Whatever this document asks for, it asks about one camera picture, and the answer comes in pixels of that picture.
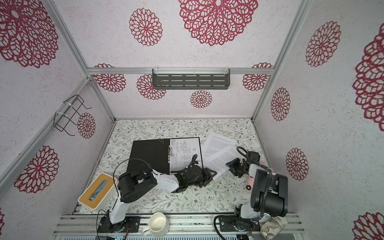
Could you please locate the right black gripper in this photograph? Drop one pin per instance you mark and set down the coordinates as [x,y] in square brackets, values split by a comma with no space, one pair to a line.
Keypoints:
[233,166]

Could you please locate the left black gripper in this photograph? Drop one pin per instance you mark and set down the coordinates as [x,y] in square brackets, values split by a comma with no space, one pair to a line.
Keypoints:
[207,176]

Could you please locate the text printed paper sheet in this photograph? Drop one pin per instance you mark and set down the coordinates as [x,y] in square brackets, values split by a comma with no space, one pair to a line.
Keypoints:
[217,162]
[215,143]

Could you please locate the red black file folder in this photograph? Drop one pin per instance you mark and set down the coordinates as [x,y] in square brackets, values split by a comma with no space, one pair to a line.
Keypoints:
[155,152]

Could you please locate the technical drawing paper sheet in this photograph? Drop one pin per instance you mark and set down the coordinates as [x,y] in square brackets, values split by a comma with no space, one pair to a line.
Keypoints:
[182,151]

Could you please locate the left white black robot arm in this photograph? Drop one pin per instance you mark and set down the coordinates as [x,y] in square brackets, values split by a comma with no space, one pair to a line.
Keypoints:
[136,182]

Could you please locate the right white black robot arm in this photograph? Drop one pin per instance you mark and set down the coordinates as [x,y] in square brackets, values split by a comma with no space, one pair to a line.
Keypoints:
[266,212]

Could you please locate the pink plush toy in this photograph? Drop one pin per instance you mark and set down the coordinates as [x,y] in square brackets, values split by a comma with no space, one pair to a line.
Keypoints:
[250,181]

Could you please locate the white ceramic mug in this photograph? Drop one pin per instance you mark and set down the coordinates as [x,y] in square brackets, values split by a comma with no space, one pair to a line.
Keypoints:
[158,226]

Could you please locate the marbled grey cup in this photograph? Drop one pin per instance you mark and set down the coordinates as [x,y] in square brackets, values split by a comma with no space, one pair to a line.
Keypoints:
[270,229]

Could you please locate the wooden tray with white rim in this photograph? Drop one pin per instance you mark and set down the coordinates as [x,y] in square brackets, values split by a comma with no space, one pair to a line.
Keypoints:
[99,192]

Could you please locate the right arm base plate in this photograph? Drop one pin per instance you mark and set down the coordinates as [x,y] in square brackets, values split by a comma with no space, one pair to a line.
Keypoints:
[233,224]

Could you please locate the grey metal wall shelf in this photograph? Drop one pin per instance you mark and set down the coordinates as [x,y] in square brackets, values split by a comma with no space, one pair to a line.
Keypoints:
[190,80]

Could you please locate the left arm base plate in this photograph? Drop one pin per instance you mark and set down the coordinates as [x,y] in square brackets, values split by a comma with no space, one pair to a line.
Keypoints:
[128,225]

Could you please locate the black wire wall rack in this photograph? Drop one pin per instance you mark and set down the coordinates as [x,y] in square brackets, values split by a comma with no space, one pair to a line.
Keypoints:
[64,117]

